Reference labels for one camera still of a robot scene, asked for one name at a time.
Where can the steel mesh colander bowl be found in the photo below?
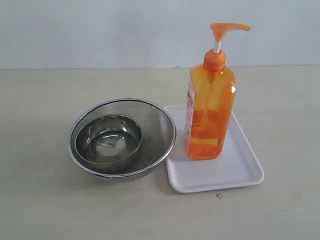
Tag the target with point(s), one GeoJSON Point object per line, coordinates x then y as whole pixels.
{"type": "Point", "coordinates": [158, 131]}

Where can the small stainless steel bowl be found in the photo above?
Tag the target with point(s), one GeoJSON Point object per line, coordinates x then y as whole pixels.
{"type": "Point", "coordinates": [110, 140]}

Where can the white foam tray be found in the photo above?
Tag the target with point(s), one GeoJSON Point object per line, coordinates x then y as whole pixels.
{"type": "Point", "coordinates": [237, 165]}

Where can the orange pump soap bottle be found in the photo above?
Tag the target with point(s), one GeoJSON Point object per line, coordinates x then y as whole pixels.
{"type": "Point", "coordinates": [210, 98]}

